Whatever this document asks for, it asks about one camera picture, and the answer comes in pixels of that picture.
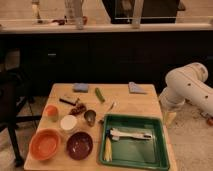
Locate dark red bowl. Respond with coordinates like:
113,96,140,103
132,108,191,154
66,132,93,160

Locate orange bowl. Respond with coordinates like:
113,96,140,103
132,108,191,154
29,129,61,161

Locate yellow corn cob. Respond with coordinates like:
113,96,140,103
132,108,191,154
104,137,112,162

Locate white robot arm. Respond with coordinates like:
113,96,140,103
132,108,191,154
159,62,213,117

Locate black chair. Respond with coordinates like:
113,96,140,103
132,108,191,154
0,48,41,167

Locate white round container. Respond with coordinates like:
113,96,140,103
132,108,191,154
60,115,77,132

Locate small orange cup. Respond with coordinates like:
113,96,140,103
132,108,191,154
44,105,59,122

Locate blue sponge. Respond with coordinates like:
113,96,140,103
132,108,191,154
73,83,89,93

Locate metal cup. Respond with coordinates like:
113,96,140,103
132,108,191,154
84,110,96,127

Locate green plastic tray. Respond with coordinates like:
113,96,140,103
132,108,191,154
99,114,170,171

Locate brown dried fruit cluster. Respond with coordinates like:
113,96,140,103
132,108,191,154
70,103,87,116

